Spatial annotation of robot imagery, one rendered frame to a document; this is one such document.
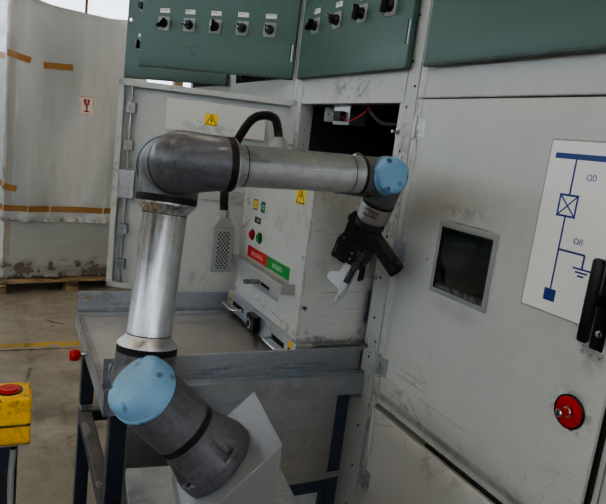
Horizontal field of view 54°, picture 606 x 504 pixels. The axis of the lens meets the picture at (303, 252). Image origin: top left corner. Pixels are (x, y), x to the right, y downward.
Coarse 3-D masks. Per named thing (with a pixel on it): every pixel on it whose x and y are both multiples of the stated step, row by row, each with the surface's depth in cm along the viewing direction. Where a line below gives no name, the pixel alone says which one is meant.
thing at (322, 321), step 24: (312, 216) 151; (336, 216) 154; (312, 240) 153; (336, 240) 156; (312, 264) 154; (336, 264) 158; (312, 288) 156; (336, 288) 159; (360, 288) 163; (312, 312) 158; (336, 312) 161; (360, 312) 164; (312, 336) 159; (336, 336) 163; (360, 336) 166
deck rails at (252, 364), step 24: (96, 312) 184; (120, 312) 187; (192, 312) 196; (216, 312) 199; (192, 360) 142; (216, 360) 145; (240, 360) 148; (264, 360) 151; (288, 360) 154; (312, 360) 157; (336, 360) 160
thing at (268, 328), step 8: (240, 296) 194; (240, 304) 191; (248, 304) 186; (240, 312) 191; (256, 312) 179; (264, 320) 173; (264, 328) 173; (272, 328) 168; (280, 336) 163; (288, 336) 160; (272, 344) 168; (280, 344) 163; (296, 344) 155; (304, 344) 156
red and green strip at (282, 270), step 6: (252, 252) 186; (258, 252) 182; (252, 258) 186; (258, 258) 182; (264, 258) 178; (270, 258) 174; (264, 264) 177; (270, 264) 173; (276, 264) 170; (282, 264) 166; (276, 270) 170; (282, 270) 166; (288, 270) 162; (282, 276) 166; (288, 276) 162
